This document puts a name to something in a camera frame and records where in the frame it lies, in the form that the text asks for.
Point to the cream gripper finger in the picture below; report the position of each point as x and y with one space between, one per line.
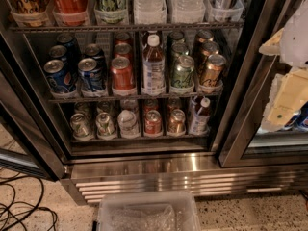
288 94
272 46

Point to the white cloth-covered gripper body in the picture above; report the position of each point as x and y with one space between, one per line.
296 38

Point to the green 7up can front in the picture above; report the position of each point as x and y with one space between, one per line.
82 130

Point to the green 7up can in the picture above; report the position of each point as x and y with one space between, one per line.
83 108
82 130

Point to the blue pepsi can right fridge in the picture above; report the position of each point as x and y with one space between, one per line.
299 121

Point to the silver can top right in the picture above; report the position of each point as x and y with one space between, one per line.
224 10

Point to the right fridge glass door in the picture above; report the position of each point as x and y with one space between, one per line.
246 93

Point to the gold can middle front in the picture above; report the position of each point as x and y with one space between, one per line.
210 76

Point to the tea bottle bottom shelf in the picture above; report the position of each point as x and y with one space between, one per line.
200 112

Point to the green can middle front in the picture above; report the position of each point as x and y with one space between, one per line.
181 80

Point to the orange can bottom shelf front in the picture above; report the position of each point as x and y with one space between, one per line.
176 123

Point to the red can bottom shelf front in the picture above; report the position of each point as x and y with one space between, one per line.
152 123

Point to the red coke can middle front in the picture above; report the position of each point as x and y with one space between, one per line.
123 79

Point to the green la croix can top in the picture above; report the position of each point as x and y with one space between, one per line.
111 11

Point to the blue pepsi can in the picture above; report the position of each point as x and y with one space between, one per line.
59 77
92 78

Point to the green 7up can behind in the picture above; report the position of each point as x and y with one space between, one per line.
83 108

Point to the red coca-cola can top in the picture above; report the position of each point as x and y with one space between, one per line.
71 12

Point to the blue pepsi can front left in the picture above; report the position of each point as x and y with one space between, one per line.
59 77

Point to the steel fridge base grille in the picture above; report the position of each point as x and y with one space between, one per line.
88 181

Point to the left fridge door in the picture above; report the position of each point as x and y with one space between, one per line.
38 158

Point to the brown tea bottle white cap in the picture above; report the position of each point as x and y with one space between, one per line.
153 67

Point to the clear water bottle top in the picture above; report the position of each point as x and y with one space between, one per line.
149 11

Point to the clear plastic bin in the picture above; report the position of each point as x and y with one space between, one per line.
148 211

